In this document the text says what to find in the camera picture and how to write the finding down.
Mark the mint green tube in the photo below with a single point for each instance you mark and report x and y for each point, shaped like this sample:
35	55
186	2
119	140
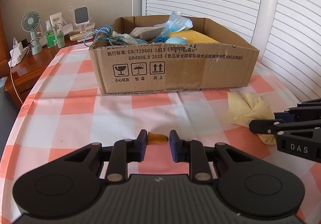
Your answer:
59	35

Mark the yellow green sponge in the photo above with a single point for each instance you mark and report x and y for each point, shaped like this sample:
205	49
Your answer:
192	36

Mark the light blue round toy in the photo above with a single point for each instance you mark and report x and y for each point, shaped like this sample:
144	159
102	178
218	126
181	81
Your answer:
177	40

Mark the white power strip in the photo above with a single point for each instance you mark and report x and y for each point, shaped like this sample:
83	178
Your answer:
17	53

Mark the white remote control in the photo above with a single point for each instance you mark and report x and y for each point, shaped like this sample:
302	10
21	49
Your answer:
81	36

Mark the blue face mask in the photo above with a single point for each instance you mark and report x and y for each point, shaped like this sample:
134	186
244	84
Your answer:
176	23

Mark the cardboard box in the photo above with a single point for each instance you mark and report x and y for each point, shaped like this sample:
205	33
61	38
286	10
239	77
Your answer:
162	67

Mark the wooden bed headboard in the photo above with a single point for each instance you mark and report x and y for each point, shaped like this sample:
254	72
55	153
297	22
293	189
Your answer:
4	51

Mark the white louvered door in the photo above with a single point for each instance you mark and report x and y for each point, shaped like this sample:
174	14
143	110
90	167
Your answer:
286	33

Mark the white cream tube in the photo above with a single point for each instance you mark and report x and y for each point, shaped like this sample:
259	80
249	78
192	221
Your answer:
56	19

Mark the small amber soft piece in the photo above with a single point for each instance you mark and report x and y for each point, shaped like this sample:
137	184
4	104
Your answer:
153	138

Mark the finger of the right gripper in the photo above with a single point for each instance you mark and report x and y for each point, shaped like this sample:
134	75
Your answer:
304	111
274	126

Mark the grey mesh pouch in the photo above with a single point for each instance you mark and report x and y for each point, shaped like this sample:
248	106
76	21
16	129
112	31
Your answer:
146	33

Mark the green bottle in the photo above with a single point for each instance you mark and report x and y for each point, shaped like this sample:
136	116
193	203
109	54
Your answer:
50	38

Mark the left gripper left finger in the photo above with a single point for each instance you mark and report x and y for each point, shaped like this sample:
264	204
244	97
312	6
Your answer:
124	152

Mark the yellow cleaning cloth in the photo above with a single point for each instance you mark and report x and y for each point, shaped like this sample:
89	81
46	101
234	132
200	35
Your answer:
244	109

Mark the wooden nightstand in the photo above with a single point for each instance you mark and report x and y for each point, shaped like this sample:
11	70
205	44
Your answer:
26	74

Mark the white router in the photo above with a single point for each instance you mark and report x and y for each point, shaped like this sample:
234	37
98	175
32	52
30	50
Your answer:
69	29

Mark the mint handheld fan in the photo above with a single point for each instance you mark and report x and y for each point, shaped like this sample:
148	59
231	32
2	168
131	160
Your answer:
30	22

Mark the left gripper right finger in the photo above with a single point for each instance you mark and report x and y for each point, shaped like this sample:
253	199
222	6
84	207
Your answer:
192	152

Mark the floral blue sachet pouch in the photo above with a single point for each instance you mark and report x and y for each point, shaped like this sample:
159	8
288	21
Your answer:
125	39

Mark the checked pink white tablecloth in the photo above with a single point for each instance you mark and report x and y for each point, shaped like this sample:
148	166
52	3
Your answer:
65	111

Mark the white phone stand mirror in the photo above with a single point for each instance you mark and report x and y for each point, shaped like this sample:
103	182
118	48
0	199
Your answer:
80	17

